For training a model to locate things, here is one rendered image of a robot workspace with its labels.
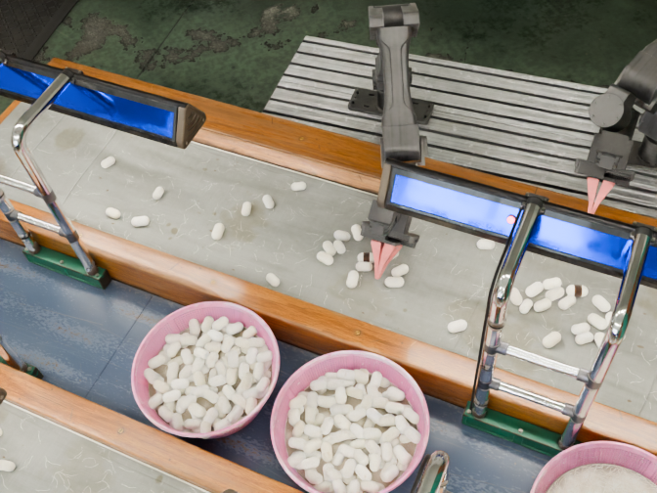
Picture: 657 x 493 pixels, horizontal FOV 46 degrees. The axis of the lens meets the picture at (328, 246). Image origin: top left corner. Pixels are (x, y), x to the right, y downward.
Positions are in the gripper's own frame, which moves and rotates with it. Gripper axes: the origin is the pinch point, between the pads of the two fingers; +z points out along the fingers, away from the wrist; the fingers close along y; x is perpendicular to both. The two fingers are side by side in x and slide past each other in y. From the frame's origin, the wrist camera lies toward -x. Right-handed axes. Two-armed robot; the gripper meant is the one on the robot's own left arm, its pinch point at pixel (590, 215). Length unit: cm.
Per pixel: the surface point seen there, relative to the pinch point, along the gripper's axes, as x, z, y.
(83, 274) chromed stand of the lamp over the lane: -14, 39, -91
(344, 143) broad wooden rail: 13, -1, -53
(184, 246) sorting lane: -8, 27, -73
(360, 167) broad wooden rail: 9.3, 3.1, -46.9
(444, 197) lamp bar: -32.5, 2.9, -20.4
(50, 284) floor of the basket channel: -13, 43, -99
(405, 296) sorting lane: -4.8, 23.8, -27.3
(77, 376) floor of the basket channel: -23, 55, -81
